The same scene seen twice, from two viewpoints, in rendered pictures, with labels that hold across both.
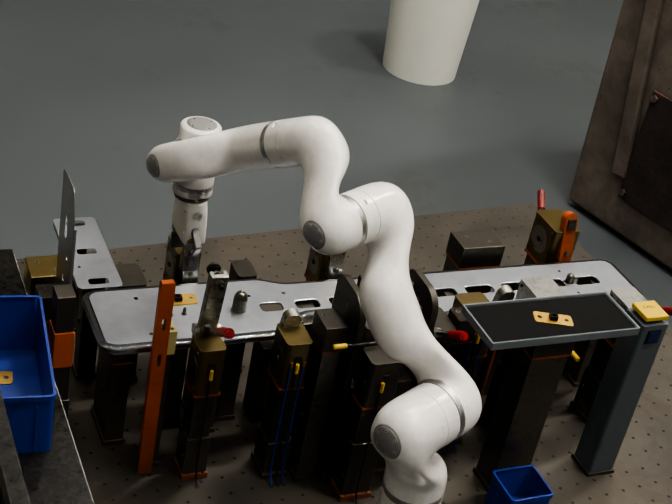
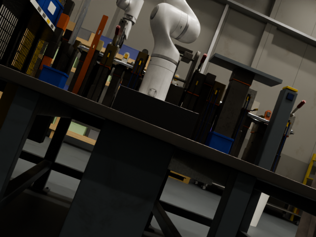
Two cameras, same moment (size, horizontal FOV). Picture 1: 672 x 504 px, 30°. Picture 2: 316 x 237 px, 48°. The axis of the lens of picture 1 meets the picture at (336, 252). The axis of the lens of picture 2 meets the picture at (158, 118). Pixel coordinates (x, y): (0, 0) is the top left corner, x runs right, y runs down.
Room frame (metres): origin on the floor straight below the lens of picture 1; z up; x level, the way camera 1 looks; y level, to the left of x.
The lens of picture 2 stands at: (0.48, -0.95, 0.65)
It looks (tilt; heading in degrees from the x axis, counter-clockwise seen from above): 4 degrees up; 25
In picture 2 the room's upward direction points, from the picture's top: 21 degrees clockwise
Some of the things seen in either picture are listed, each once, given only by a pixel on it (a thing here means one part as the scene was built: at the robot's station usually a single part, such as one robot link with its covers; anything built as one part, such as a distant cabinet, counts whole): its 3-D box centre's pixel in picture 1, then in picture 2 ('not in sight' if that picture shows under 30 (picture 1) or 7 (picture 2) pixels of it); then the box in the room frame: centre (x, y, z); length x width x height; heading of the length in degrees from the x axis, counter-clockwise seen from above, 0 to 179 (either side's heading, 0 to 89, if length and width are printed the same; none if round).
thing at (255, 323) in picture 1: (383, 296); (185, 91); (2.45, -0.13, 1.00); 1.38 x 0.22 x 0.02; 118
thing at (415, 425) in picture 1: (412, 447); (166, 33); (1.80, -0.21, 1.10); 0.19 x 0.12 x 0.24; 142
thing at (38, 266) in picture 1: (42, 333); (65, 66); (2.20, 0.60, 0.88); 0.08 x 0.08 x 0.36; 28
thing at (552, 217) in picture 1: (537, 275); (254, 143); (2.89, -0.54, 0.88); 0.14 x 0.09 x 0.36; 28
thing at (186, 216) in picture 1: (189, 211); (125, 28); (2.26, 0.32, 1.23); 0.10 x 0.07 x 0.11; 28
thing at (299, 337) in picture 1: (283, 406); (131, 85); (2.12, 0.04, 0.88); 0.11 x 0.07 x 0.37; 28
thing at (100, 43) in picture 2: (158, 396); (89, 70); (2.07, 0.30, 0.88); 0.04 x 0.04 x 0.37; 28
